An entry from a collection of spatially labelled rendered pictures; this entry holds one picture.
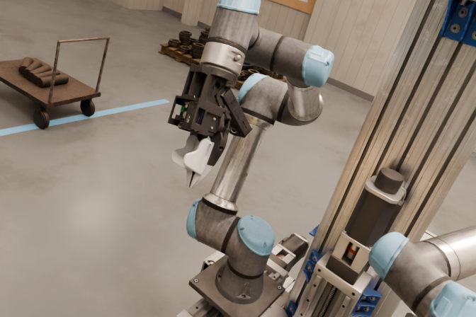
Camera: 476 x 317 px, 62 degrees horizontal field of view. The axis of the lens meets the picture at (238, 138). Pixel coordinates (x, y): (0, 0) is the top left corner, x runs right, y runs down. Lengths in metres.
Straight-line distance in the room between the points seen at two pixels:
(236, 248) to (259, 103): 0.42
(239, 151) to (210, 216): 0.21
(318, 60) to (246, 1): 0.17
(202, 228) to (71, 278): 1.58
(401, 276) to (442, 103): 0.48
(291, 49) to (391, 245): 0.39
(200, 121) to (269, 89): 0.51
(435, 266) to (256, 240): 0.57
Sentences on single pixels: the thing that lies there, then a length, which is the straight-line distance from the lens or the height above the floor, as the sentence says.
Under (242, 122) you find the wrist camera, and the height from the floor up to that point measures 1.67.
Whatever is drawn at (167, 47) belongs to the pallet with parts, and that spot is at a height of 0.13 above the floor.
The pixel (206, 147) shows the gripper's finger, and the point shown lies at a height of 1.64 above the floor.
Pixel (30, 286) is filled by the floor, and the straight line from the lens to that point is 2.64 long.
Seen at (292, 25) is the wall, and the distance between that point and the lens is 8.36.
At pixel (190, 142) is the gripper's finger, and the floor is 1.63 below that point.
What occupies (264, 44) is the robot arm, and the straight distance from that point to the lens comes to 0.79.
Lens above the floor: 1.97
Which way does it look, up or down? 26 degrees down
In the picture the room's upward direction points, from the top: 16 degrees clockwise
